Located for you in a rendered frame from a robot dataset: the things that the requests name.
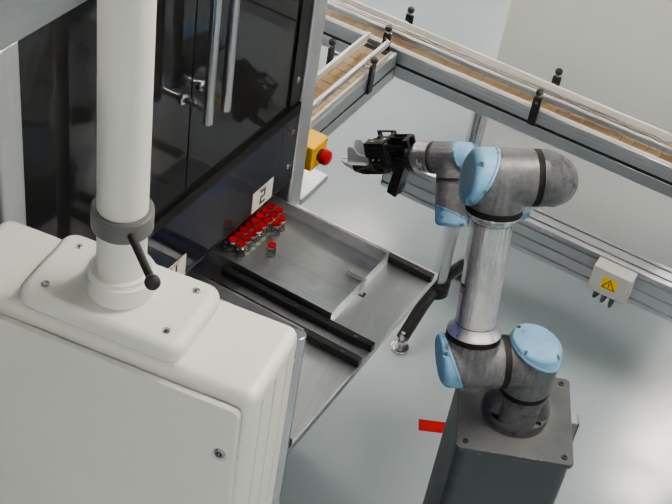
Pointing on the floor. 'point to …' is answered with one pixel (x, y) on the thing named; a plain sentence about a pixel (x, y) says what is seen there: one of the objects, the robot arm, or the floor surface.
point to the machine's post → (306, 101)
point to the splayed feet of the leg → (424, 308)
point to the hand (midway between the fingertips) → (347, 162)
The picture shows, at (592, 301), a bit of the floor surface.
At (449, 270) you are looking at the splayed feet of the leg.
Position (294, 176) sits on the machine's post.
